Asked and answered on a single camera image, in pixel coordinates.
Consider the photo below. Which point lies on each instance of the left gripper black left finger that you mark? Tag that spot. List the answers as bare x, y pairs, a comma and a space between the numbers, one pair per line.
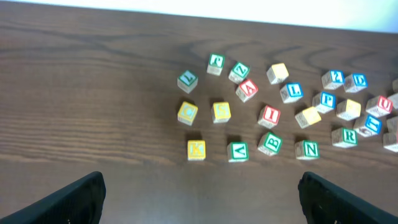
79, 202

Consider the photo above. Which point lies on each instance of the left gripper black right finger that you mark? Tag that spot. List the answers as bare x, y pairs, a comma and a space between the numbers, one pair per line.
324, 202

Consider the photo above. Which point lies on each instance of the green N wooden block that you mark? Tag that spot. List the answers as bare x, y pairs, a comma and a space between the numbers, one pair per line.
306, 150

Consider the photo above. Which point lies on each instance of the green B wooden block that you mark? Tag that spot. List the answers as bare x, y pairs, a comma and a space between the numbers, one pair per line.
270, 144

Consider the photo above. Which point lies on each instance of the yellow Q wooden block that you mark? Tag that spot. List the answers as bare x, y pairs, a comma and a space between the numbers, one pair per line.
308, 117

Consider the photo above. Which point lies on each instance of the blue E wooden block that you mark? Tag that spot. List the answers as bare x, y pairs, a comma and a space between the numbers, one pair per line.
368, 126

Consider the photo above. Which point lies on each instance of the yellow G wooden block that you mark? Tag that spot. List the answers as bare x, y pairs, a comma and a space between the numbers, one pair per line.
348, 110

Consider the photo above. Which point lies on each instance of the green V wooden block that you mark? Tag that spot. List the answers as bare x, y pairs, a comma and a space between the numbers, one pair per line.
237, 152

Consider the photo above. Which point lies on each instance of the blue P wooden block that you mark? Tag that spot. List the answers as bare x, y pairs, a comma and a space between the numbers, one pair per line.
324, 102

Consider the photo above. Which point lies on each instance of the red I wooden block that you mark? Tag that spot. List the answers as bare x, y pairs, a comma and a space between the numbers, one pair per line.
269, 117

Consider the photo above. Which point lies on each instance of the red U wooden block upper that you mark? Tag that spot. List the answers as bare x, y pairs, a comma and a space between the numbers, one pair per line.
379, 106

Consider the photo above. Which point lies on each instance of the blue L wooden block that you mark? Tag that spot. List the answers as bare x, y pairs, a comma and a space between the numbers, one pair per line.
291, 92

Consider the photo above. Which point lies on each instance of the blue 2 wooden block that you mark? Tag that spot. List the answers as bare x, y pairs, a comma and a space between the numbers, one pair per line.
333, 79

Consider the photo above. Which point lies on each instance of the blue D wooden block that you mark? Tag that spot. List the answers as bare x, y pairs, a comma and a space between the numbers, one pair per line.
355, 83

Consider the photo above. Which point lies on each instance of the yellow K wooden block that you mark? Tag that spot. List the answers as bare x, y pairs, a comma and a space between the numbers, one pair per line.
196, 150

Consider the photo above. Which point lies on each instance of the yellow S wooden block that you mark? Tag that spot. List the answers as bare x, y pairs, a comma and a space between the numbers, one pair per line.
220, 112

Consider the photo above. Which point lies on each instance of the red A wooden block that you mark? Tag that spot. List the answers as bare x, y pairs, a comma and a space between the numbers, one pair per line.
246, 90

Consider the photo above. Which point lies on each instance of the yellow 6 wooden block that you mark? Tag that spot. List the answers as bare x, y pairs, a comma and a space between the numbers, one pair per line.
277, 73

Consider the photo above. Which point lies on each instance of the yellow C wooden block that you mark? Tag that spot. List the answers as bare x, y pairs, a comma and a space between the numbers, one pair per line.
187, 113

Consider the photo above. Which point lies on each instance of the green Z wooden block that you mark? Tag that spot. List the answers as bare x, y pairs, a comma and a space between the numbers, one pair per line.
239, 73

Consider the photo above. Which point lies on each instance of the green 7 wooden block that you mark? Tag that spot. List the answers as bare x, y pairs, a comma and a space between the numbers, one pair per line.
187, 81

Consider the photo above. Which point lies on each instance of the green J wooden block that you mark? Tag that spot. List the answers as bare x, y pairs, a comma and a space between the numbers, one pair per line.
215, 64

